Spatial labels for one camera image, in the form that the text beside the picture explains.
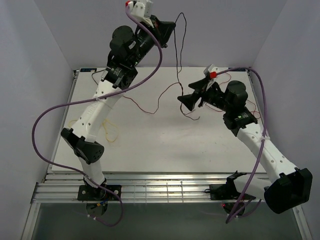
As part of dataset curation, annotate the black wire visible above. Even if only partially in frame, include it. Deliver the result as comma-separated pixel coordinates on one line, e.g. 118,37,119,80
174,12,188,85
91,69,103,86

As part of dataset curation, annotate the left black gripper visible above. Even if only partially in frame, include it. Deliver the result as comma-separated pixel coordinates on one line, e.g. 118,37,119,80
129,15,177,68

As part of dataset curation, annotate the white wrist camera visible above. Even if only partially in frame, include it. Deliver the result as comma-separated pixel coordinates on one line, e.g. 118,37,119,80
125,0,154,28
203,64,219,90

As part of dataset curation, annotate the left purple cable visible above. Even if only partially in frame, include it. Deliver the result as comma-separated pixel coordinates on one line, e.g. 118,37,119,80
31,4,165,227

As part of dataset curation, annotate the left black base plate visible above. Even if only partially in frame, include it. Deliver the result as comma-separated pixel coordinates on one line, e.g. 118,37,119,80
77,184,122,202

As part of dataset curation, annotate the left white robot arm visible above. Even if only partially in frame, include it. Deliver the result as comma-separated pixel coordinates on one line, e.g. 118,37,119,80
61,15,176,200

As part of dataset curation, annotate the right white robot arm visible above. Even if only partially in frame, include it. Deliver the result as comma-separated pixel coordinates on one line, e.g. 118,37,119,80
177,79,313,214

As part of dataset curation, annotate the blue label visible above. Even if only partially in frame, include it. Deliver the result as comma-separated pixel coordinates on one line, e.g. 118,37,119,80
228,67,247,72
80,68,97,73

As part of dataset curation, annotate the aluminium rail frame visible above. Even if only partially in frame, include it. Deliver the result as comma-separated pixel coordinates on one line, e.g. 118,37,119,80
31,68,312,240

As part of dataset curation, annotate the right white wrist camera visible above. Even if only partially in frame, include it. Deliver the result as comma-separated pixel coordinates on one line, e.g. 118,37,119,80
203,64,219,90

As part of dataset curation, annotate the yellow wire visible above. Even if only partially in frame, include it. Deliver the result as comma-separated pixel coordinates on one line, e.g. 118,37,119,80
68,118,119,143

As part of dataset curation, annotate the left blue label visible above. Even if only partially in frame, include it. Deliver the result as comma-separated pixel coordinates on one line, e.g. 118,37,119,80
80,68,97,73

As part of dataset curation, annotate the dark red twisted wire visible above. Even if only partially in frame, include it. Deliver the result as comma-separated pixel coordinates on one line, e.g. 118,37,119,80
122,82,201,121

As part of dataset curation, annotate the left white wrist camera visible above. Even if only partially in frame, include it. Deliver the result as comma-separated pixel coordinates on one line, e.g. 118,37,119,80
125,0,154,28

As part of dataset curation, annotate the right blue label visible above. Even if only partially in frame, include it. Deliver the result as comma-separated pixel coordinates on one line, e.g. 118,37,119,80
228,67,247,72

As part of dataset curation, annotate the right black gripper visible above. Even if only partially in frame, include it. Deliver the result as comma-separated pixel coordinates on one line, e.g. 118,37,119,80
176,77,231,113

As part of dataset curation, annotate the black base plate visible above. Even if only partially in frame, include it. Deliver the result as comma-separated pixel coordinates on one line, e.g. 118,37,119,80
204,183,241,200
77,184,122,202

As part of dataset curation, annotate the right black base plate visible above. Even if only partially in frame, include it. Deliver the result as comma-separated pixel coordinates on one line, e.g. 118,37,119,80
204,183,241,200

